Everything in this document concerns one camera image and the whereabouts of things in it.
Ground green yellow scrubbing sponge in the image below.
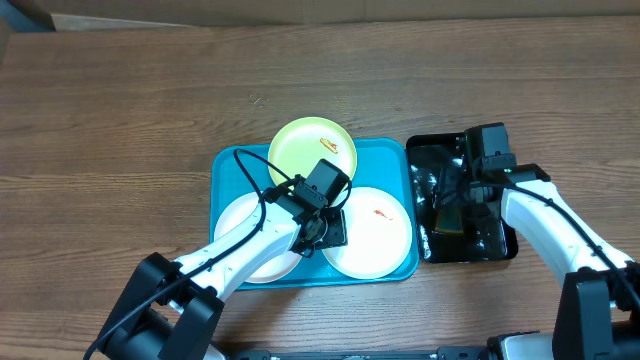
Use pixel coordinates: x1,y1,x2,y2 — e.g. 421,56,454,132
434,206,464,236

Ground light green round plate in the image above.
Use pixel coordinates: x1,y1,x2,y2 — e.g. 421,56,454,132
268,117,357,179

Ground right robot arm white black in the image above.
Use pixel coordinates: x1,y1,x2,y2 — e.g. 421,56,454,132
435,164,639,360

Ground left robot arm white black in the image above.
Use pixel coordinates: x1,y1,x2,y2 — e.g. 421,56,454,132
84,177,352,359

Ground black rectangular wash tray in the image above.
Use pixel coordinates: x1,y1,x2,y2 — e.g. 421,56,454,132
406,133,519,263

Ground teal plastic serving tray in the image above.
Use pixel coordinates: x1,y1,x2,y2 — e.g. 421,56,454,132
209,138,415,290

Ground white plate with ketchup left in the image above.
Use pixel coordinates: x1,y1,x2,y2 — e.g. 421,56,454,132
213,192,301,284

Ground cardboard sheet at back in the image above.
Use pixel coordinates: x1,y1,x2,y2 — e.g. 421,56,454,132
11,0,639,26

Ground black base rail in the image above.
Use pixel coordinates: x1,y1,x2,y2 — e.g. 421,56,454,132
219,329,556,360

